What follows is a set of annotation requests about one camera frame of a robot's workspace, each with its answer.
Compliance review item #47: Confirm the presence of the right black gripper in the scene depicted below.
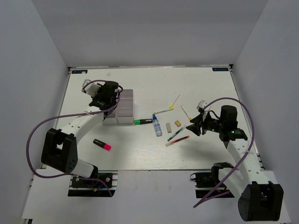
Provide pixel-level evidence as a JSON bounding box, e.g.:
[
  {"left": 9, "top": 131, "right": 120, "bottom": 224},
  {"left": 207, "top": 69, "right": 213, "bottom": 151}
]
[{"left": 186, "top": 111, "right": 225, "bottom": 136}]

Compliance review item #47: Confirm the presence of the yellow cap pen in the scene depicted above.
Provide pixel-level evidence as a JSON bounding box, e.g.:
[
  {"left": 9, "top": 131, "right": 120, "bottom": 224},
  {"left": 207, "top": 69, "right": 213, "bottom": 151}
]
[
  {"left": 181, "top": 105, "right": 192, "bottom": 120},
  {"left": 169, "top": 93, "right": 180, "bottom": 109},
  {"left": 153, "top": 108, "right": 174, "bottom": 115}
]

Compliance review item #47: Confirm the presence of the tan eraser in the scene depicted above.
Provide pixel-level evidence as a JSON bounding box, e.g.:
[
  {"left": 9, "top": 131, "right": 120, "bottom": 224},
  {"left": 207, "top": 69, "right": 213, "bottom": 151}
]
[{"left": 175, "top": 120, "right": 181, "bottom": 127}]

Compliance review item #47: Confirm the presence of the grey white eraser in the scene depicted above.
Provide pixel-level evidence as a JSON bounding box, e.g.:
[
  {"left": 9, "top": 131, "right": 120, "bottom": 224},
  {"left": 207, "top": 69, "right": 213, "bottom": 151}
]
[{"left": 166, "top": 123, "right": 172, "bottom": 133}]

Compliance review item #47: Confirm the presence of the pink highlighter marker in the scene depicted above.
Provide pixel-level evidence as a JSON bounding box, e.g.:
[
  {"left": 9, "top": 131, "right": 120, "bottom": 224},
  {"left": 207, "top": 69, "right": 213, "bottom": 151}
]
[{"left": 93, "top": 139, "right": 111, "bottom": 151}]

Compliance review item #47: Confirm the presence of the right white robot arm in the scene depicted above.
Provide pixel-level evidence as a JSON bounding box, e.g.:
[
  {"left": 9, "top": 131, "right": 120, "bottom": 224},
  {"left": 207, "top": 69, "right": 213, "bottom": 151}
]
[{"left": 187, "top": 101, "right": 284, "bottom": 222}]

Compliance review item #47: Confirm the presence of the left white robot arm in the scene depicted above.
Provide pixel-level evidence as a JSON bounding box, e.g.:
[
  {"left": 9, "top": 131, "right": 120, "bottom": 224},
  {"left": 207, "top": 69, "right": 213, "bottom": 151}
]
[{"left": 41, "top": 80, "right": 122, "bottom": 186}]

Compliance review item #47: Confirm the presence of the green ink pen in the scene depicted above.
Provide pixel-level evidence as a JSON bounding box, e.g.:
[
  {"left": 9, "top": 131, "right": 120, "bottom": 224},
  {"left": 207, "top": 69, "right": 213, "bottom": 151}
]
[{"left": 167, "top": 125, "right": 186, "bottom": 142}]

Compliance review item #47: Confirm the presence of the left white organizer tray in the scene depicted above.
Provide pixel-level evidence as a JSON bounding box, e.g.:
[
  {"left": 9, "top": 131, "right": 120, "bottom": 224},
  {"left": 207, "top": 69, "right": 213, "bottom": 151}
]
[{"left": 103, "top": 110, "right": 118, "bottom": 125}]

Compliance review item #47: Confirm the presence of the white organizer tray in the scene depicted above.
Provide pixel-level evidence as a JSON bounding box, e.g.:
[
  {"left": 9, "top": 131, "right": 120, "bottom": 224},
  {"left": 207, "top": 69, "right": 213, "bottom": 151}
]
[
  {"left": 103, "top": 110, "right": 118, "bottom": 125},
  {"left": 116, "top": 89, "right": 134, "bottom": 124}
]

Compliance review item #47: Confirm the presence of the right white organizer tray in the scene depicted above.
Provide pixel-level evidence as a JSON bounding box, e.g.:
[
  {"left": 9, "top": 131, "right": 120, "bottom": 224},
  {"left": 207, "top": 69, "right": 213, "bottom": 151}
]
[{"left": 116, "top": 89, "right": 134, "bottom": 124}]

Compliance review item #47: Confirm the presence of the left blue corner sticker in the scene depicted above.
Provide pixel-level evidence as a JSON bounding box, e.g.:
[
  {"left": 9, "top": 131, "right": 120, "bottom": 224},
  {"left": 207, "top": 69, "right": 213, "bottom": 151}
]
[{"left": 71, "top": 70, "right": 88, "bottom": 74}]

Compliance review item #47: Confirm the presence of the blue corner sticker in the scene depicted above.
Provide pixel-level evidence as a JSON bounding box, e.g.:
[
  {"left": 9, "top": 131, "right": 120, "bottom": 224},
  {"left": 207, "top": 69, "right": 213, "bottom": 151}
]
[
  {"left": 212, "top": 67, "right": 229, "bottom": 72},
  {"left": 71, "top": 70, "right": 88, "bottom": 74}
]

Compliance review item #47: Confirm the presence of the red ink pen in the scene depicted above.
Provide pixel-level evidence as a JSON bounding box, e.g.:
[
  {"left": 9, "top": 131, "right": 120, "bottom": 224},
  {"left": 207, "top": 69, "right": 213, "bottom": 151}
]
[{"left": 165, "top": 135, "right": 190, "bottom": 147}]

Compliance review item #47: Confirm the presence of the green highlighter marker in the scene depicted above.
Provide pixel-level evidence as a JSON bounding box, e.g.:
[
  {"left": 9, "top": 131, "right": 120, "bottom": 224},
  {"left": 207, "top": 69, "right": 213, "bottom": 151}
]
[{"left": 134, "top": 119, "right": 153, "bottom": 125}]

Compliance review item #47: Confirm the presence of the blue cap spray bottle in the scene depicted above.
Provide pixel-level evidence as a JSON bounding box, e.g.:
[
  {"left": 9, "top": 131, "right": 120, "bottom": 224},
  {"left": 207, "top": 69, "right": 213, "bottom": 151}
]
[{"left": 152, "top": 114, "right": 163, "bottom": 137}]

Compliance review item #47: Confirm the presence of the right blue corner sticker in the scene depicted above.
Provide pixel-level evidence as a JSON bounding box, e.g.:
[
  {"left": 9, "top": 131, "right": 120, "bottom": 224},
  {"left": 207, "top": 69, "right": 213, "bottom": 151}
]
[{"left": 212, "top": 67, "right": 229, "bottom": 72}]

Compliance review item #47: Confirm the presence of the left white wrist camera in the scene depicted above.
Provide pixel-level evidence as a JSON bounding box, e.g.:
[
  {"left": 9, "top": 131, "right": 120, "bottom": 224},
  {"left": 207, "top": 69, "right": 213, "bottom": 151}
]
[{"left": 81, "top": 79, "right": 100, "bottom": 97}]

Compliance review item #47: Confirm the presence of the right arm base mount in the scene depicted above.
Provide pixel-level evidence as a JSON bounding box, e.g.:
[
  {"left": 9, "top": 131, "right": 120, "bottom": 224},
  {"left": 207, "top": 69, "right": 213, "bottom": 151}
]
[{"left": 190, "top": 162, "right": 234, "bottom": 198}]

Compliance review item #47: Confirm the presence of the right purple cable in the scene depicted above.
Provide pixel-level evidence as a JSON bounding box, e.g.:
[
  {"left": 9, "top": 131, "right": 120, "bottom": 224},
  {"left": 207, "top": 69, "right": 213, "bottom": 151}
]
[{"left": 193, "top": 97, "right": 255, "bottom": 209}]

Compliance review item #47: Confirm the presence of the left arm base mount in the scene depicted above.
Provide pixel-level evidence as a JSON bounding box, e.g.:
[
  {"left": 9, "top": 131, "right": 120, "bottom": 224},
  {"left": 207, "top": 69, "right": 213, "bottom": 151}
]
[{"left": 68, "top": 171, "right": 118, "bottom": 197}]

